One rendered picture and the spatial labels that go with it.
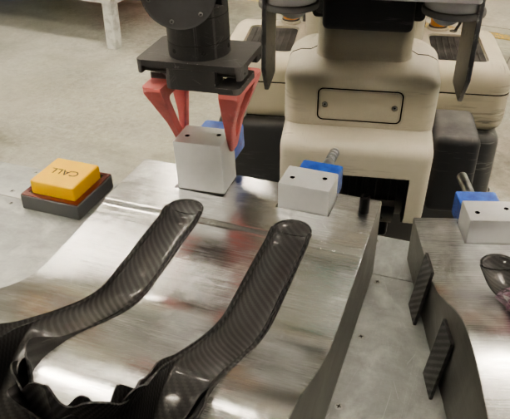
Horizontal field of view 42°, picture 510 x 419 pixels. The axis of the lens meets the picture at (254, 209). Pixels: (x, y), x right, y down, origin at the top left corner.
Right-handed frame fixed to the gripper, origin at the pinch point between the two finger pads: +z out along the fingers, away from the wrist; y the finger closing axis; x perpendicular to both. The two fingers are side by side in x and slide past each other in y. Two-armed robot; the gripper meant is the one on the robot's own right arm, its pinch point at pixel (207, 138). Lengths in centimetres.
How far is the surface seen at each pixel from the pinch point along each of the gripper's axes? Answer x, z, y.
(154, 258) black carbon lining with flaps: -13.1, 5.3, -0.5
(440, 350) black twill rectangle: -13.3, 9.6, 24.8
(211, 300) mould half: -17.1, 5.1, 6.6
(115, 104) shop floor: 186, 94, -126
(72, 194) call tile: 1.0, 10.3, -18.3
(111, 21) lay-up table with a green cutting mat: 251, 79, -160
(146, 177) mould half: -1.9, 4.4, -6.5
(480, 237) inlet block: 1.8, 8.4, 27.2
